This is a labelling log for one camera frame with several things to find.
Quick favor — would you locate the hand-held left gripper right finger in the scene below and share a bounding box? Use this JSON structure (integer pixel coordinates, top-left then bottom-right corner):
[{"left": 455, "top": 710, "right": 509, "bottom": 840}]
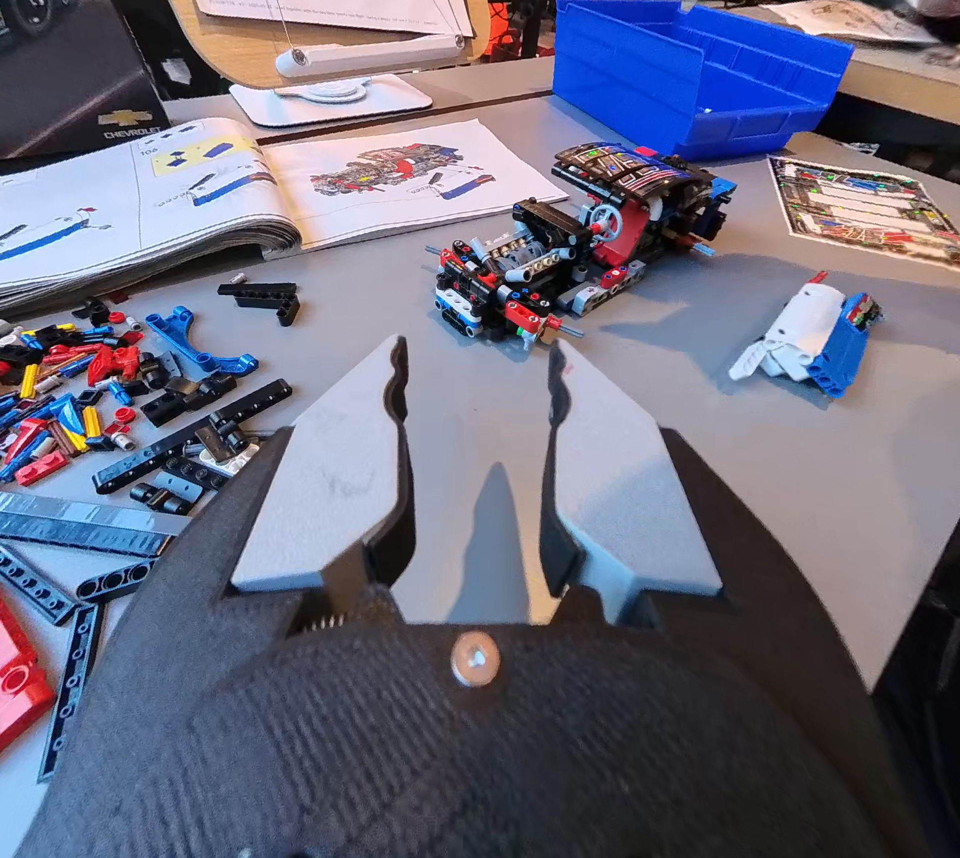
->
[{"left": 540, "top": 341, "right": 723, "bottom": 624}]

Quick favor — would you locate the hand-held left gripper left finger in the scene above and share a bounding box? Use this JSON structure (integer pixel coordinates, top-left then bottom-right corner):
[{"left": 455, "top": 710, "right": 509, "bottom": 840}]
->
[{"left": 231, "top": 335, "right": 416, "bottom": 594}]

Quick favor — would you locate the blue and white brick panel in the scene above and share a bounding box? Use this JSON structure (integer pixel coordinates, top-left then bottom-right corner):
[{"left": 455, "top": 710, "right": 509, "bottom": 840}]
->
[{"left": 727, "top": 271, "right": 884, "bottom": 400}]

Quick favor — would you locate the holographic sticker sheet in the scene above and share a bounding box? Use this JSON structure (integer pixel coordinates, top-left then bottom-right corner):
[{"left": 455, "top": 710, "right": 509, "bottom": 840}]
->
[{"left": 767, "top": 155, "right": 960, "bottom": 272}]

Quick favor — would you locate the grey desk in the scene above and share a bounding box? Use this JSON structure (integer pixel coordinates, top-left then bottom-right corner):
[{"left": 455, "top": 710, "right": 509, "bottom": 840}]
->
[{"left": 0, "top": 56, "right": 960, "bottom": 858}]

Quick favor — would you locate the white desk lamp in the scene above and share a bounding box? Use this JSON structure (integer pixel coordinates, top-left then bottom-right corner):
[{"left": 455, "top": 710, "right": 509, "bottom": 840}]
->
[{"left": 227, "top": 32, "right": 468, "bottom": 129}]

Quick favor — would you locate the beige table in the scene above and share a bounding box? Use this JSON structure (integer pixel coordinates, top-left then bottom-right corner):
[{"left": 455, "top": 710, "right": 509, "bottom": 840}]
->
[{"left": 731, "top": 0, "right": 960, "bottom": 128}]

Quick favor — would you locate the pile of loose brick parts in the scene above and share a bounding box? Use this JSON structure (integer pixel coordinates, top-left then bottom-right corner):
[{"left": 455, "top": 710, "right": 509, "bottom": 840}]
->
[{"left": 0, "top": 272, "right": 303, "bottom": 784}]

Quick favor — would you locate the blue storage bin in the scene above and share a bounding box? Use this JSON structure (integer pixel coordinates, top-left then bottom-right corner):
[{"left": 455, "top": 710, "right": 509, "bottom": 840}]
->
[{"left": 552, "top": 0, "right": 856, "bottom": 163}]

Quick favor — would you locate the black toy brick race car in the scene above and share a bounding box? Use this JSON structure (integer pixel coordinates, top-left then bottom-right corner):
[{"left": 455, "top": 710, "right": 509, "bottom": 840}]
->
[{"left": 426, "top": 142, "right": 740, "bottom": 349}]

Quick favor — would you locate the curled instruction booklet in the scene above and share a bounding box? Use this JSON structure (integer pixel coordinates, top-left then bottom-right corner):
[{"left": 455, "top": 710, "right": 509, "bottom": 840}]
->
[{"left": 0, "top": 116, "right": 305, "bottom": 313}]

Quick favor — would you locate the black toy car box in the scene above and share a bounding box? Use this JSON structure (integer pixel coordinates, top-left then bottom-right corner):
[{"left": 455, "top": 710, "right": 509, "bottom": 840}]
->
[{"left": 0, "top": 0, "right": 172, "bottom": 159}]

